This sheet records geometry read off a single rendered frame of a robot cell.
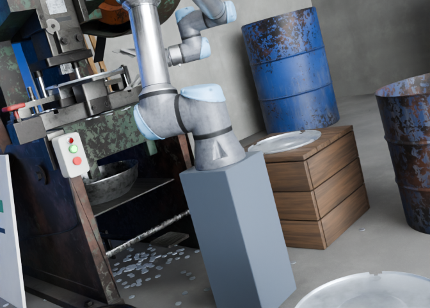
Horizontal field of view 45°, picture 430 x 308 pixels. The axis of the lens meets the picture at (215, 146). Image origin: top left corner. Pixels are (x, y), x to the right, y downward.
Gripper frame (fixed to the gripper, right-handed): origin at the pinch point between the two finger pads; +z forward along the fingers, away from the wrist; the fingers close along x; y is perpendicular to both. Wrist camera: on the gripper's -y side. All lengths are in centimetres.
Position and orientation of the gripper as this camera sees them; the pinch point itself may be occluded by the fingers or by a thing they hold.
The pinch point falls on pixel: (117, 70)
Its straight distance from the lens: 198.2
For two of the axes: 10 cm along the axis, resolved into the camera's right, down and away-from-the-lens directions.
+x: 2.5, 9.5, 1.8
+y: 0.9, 1.6, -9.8
